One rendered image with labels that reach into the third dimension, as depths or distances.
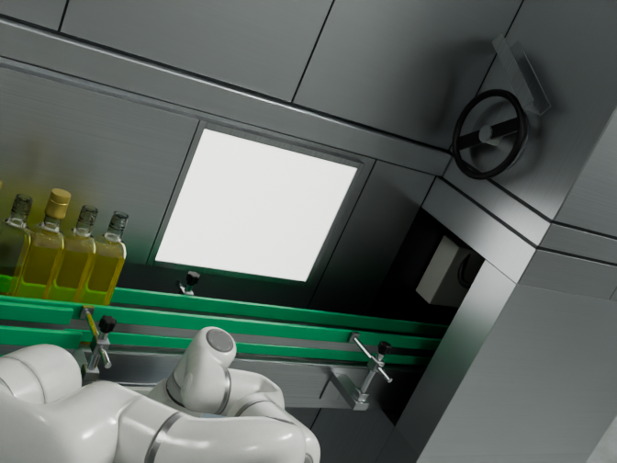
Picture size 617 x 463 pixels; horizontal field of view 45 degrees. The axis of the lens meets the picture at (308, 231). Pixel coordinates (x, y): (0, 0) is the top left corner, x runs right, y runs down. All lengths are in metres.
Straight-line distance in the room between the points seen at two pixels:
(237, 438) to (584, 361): 1.38
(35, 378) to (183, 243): 0.78
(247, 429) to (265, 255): 0.95
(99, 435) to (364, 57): 1.09
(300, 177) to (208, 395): 0.66
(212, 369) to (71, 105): 0.56
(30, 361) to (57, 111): 0.63
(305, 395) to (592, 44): 1.00
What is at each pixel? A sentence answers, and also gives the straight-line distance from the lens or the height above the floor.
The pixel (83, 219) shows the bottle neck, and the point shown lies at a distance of 1.40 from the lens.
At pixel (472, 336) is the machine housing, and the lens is 1.78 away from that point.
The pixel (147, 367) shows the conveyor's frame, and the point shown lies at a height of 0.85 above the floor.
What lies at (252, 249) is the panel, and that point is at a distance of 1.72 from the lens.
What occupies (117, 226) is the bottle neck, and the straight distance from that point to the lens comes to 1.42.
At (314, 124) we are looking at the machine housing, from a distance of 1.65.
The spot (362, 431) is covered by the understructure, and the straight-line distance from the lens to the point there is 2.06.
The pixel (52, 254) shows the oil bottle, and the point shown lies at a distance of 1.41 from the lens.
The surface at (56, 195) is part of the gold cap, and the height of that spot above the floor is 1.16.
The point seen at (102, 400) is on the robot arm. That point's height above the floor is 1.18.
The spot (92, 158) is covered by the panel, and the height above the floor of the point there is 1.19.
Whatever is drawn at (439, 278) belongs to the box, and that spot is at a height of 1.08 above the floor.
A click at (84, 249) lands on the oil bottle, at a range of 1.41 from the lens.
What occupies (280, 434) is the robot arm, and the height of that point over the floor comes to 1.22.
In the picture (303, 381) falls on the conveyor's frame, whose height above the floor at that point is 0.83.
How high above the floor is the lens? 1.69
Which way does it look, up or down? 18 degrees down
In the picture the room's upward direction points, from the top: 24 degrees clockwise
